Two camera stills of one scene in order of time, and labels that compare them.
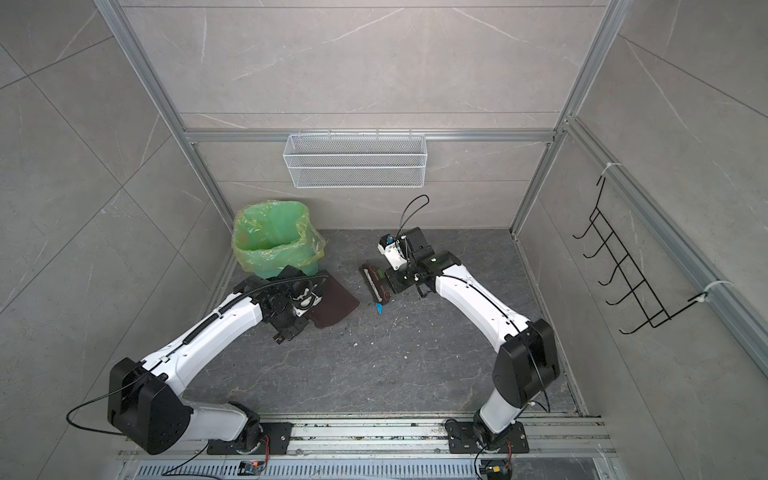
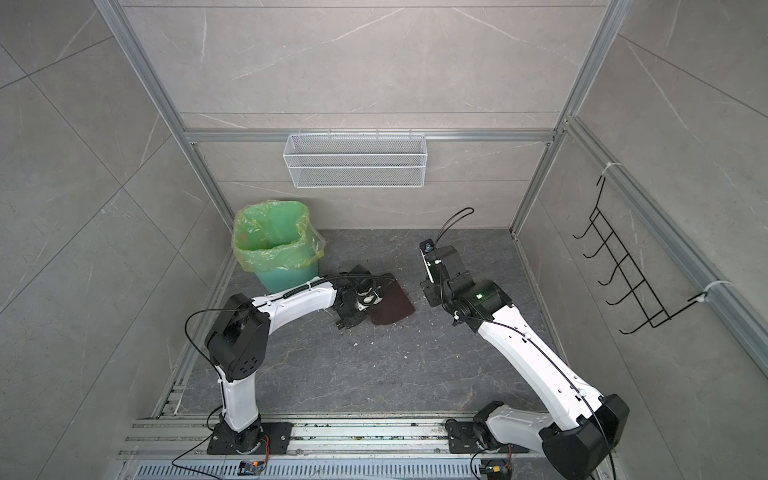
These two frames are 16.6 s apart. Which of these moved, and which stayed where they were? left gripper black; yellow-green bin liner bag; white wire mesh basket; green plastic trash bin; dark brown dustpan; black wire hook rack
Moved: dark brown dustpan; left gripper black
Stayed: white wire mesh basket; yellow-green bin liner bag; black wire hook rack; green plastic trash bin
